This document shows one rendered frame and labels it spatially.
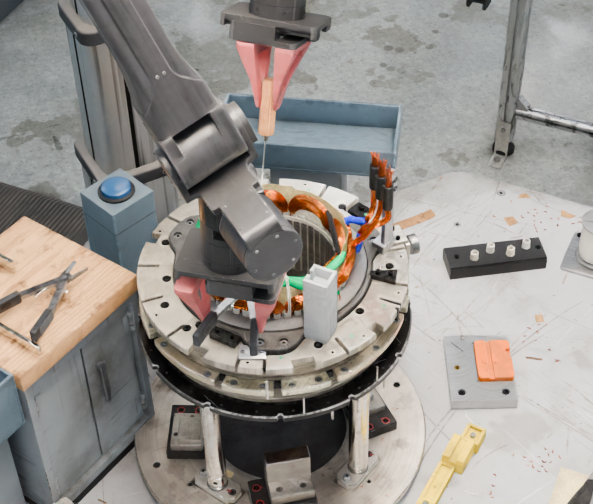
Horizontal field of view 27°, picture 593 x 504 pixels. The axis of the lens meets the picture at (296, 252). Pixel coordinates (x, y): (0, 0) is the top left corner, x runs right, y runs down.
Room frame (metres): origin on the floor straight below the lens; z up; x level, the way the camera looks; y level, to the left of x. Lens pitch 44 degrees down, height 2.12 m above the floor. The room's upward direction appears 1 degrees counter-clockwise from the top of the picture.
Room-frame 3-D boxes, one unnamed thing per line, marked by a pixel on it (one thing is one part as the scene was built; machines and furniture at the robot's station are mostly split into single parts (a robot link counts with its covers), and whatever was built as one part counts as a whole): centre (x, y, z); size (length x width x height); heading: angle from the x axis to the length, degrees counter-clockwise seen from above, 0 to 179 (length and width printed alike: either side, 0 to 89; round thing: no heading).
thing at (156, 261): (1.06, 0.03, 1.09); 0.32 x 0.32 x 0.01
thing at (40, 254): (1.06, 0.33, 1.05); 0.20 x 0.19 x 0.02; 143
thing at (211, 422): (0.96, 0.11, 0.91); 0.02 x 0.02 x 0.21
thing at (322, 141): (1.37, -0.02, 0.92); 0.25 x 0.11 x 0.28; 81
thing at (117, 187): (1.27, 0.24, 1.04); 0.04 x 0.04 x 0.01
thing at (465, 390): (1.15, -0.25, 0.79); 0.12 x 0.09 x 0.02; 179
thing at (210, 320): (0.89, 0.10, 1.17); 0.04 x 0.01 x 0.02; 153
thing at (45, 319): (0.98, 0.29, 1.09); 0.04 x 0.01 x 0.02; 159
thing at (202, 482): (0.96, 0.11, 0.81); 0.07 x 0.03 x 0.01; 51
